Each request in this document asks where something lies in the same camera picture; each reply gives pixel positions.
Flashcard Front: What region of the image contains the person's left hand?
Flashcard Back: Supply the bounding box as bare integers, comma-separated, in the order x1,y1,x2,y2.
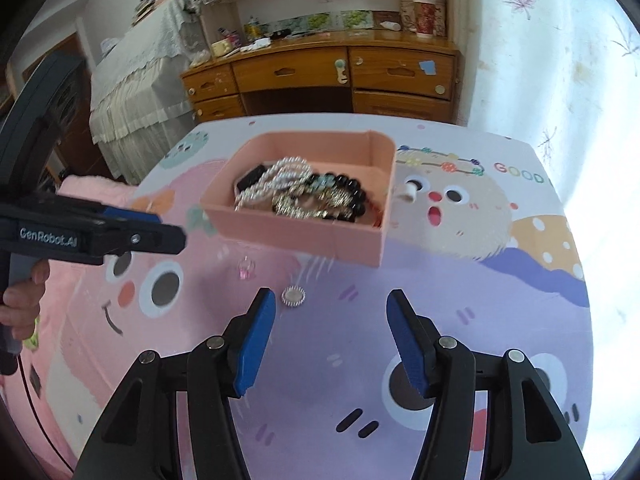
0,264,51,331

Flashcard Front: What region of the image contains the wooden desk with drawers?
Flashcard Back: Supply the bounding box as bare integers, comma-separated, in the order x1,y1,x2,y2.
180,29,461,127

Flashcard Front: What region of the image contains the stack of books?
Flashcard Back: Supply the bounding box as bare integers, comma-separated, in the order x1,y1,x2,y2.
134,0,187,21

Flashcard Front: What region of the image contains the gold leaf bracelet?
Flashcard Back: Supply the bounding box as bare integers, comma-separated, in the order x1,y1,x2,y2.
275,186,357,220

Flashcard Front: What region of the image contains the white pearl bracelet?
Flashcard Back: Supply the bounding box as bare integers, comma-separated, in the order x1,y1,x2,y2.
233,156,314,211

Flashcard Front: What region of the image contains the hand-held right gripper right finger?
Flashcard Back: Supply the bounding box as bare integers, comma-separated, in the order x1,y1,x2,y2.
386,289,593,480

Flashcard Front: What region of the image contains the rose gold red bangle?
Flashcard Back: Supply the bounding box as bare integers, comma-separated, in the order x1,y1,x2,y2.
364,199,386,229

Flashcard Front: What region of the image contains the black cable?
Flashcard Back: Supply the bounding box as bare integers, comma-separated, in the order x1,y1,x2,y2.
14,367,68,467

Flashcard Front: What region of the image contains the black bead bracelet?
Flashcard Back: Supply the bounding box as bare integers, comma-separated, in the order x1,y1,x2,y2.
272,172,371,224

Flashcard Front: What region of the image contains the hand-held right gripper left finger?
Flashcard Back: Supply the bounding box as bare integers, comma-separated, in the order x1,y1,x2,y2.
74,287,277,480

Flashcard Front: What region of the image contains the bed with white lace cover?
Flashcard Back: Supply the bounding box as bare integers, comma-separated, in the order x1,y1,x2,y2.
89,0,207,182

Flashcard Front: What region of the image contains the red and white paper cup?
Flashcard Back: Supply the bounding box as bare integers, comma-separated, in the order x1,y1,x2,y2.
413,0,437,39

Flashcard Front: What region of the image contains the strip of painted pictures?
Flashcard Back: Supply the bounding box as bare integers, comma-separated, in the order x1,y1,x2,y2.
259,9,374,34

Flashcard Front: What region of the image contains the pink plastic storage box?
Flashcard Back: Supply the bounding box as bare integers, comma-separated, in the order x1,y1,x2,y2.
200,130,399,267

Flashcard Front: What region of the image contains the patterned gift box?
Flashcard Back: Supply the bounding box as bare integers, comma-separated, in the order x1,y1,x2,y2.
399,0,447,36

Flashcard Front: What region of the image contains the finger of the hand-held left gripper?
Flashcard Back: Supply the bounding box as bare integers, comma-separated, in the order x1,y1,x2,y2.
95,222,188,266
101,206,162,226

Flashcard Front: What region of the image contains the white leaf print curtain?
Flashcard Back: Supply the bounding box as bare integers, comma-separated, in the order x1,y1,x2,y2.
444,0,640,361

